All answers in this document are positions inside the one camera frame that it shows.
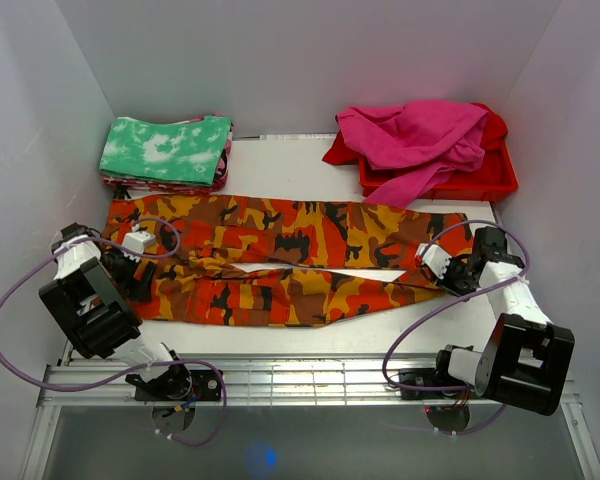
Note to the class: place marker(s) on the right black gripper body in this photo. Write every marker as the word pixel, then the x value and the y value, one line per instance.
pixel 456 278

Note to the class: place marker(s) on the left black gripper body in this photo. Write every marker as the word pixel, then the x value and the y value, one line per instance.
pixel 123 270

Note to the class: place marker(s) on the orange camouflage trousers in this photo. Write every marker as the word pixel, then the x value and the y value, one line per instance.
pixel 243 261

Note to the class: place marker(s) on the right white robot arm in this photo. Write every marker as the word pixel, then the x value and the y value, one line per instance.
pixel 526 359

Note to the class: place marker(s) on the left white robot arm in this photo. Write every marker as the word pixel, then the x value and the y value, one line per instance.
pixel 91 297

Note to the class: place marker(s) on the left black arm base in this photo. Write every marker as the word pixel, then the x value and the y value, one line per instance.
pixel 196 385

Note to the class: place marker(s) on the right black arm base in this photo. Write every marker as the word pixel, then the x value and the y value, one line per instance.
pixel 419 383

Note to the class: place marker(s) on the pink patterned folded trousers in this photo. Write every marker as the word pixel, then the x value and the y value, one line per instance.
pixel 224 160

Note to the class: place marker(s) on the red plastic tray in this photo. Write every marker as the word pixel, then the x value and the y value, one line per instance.
pixel 493 181

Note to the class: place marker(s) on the red garment in tray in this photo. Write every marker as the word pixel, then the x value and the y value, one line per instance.
pixel 495 125

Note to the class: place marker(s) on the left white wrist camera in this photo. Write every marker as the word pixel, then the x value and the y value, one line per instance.
pixel 136 243

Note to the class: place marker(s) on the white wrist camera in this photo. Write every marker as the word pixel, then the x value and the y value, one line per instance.
pixel 136 243
pixel 433 261

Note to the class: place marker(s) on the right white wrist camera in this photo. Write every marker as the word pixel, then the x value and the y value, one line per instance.
pixel 433 261

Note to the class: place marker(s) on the aluminium rail frame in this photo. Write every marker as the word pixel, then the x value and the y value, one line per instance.
pixel 336 366

